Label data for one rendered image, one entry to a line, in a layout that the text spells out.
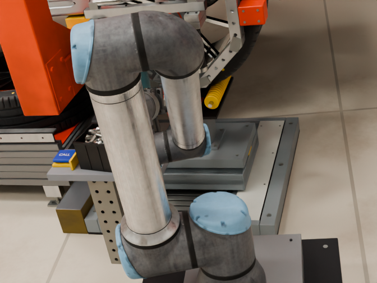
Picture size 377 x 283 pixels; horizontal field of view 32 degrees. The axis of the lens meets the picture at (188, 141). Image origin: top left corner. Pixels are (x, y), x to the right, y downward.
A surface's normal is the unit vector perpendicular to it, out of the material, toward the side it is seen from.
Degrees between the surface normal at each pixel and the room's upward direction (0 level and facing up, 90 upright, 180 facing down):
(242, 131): 0
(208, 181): 90
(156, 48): 88
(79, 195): 0
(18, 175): 90
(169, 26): 51
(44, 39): 90
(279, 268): 1
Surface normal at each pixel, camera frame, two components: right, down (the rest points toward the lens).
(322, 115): -0.16, -0.85
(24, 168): -0.25, 0.53
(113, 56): 0.10, 0.43
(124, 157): -0.10, 0.67
